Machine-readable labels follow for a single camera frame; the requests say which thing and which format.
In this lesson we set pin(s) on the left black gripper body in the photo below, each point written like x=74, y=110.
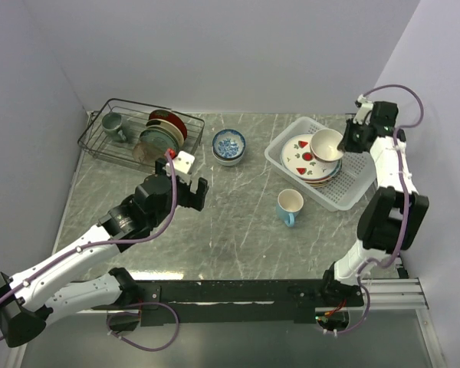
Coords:
x=183, y=193

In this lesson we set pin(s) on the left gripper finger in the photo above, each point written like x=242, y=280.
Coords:
x=160, y=167
x=198, y=197

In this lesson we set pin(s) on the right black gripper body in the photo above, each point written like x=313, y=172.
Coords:
x=356, y=131

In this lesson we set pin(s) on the white top bowl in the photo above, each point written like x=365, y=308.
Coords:
x=324, y=145

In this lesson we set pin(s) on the red rimmed bottom plate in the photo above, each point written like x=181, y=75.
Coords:
x=315, y=172

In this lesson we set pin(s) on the white watermelon pattern plate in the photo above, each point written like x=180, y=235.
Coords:
x=298, y=158

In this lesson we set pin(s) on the white light blue bowl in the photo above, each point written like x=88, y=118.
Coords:
x=228, y=162

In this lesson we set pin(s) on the dark striped bottom bowl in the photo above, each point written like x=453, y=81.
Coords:
x=242, y=154

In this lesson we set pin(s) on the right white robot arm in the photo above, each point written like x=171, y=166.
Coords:
x=393, y=217

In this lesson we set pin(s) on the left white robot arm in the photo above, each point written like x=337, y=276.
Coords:
x=34, y=299

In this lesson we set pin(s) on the clear brown glass plate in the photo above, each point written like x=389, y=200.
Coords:
x=148, y=153

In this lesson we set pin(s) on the teal patterned plate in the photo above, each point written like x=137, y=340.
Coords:
x=160, y=139

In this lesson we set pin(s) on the cream plate in rack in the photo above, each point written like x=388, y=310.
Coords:
x=170, y=128

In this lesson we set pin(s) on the dark red plate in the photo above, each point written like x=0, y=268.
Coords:
x=171, y=118

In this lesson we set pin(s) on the grey ceramic mug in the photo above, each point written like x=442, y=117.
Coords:
x=112, y=124

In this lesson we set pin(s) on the light blue mug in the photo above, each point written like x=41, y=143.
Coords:
x=289, y=205

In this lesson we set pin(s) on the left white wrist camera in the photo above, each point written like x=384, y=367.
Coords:
x=180, y=164

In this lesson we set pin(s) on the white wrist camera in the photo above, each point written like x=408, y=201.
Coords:
x=365, y=107
x=180, y=164

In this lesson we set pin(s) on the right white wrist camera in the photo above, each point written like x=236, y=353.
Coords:
x=365, y=107

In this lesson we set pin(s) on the black wire dish rack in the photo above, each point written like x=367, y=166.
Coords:
x=98, y=144

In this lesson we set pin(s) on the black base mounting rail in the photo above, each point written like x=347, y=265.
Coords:
x=214, y=301

